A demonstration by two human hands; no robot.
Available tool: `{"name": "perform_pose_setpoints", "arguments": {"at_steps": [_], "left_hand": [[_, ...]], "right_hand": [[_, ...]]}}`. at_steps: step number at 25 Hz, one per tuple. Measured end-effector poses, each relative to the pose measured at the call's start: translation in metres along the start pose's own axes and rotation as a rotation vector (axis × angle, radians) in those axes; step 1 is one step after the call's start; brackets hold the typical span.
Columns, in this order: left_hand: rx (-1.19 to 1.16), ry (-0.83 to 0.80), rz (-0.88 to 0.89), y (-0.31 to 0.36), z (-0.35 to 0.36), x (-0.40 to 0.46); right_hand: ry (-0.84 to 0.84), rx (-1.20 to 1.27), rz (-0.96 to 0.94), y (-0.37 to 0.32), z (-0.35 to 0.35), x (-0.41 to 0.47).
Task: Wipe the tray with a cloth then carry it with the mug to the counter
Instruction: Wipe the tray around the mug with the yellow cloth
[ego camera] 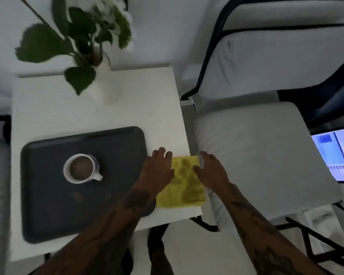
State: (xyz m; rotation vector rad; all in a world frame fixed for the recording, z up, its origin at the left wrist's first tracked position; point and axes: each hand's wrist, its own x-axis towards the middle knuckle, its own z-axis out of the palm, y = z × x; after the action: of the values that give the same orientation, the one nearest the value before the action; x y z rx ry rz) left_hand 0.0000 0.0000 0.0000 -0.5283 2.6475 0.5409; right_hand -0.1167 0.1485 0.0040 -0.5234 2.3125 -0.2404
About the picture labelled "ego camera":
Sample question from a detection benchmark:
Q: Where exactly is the person's right hand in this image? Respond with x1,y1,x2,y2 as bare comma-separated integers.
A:
193,151,233,195

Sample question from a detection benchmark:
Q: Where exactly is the person's left hand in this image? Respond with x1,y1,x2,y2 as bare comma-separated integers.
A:
135,147,175,201

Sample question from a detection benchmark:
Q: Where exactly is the yellow stained cloth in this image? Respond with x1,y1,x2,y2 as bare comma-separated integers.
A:
156,155,207,209

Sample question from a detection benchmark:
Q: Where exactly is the dark grey tray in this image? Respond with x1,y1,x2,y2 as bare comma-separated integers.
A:
20,126,157,244

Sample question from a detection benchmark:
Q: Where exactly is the white blue-patterned coffee cup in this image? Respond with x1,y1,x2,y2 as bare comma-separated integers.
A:
63,153,104,184

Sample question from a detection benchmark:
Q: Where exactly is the person's right forearm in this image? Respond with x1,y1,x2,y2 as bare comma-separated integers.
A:
215,183,327,275

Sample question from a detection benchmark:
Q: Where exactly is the person's left forearm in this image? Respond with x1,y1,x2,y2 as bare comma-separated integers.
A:
37,183,158,275

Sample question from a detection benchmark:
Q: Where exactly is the person's left leg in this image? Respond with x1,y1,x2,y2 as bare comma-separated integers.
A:
150,249,175,275

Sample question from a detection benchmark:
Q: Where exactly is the black left sock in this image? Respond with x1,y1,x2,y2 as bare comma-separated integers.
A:
148,223,170,251

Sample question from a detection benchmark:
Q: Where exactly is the right grey cushioned chair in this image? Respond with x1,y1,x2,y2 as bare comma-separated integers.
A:
180,0,344,272

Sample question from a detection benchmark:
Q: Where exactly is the laptop with lit screen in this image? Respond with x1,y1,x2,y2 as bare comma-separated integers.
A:
310,126,344,184

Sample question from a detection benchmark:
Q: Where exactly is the light grey back cushion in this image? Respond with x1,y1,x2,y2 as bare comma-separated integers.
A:
199,0,344,99

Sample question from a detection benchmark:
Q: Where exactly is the dark blue garment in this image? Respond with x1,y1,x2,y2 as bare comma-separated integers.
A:
277,53,344,129

